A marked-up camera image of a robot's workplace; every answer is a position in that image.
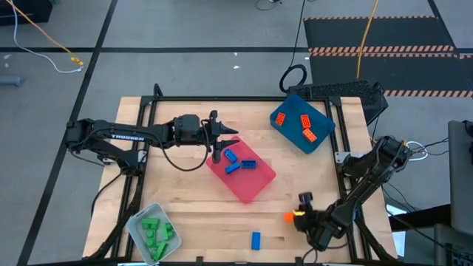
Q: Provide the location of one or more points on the pink translucent plastic bin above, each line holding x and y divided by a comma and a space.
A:
251, 184

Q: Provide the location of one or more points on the black floor box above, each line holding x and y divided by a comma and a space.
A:
26, 11

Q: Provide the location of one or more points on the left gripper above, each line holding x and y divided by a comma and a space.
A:
188, 127

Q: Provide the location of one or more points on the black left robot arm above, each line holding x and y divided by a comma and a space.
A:
122, 136

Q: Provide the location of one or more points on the teal plastic bin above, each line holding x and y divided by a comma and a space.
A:
292, 136

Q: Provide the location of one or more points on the blue toy building block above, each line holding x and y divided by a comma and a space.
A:
232, 168
230, 155
248, 164
255, 240

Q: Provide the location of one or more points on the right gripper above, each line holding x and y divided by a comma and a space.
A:
321, 229

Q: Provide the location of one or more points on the black perforated pedal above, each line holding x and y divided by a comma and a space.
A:
343, 89

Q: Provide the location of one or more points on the green toy building block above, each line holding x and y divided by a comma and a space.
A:
159, 251
163, 231
170, 231
150, 222
150, 233
150, 242

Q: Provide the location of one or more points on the grey floor object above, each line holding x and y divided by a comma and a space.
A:
11, 80

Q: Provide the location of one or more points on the black aluminium table frame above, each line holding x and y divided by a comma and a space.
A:
240, 99

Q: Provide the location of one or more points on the orange toy building block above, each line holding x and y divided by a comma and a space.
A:
309, 135
305, 121
280, 118
288, 217

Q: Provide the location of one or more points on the black hazard striped floor mat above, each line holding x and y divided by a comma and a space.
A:
380, 33

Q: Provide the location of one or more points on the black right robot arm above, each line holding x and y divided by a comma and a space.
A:
369, 173

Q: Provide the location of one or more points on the grey plastic bin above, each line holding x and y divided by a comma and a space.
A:
138, 225

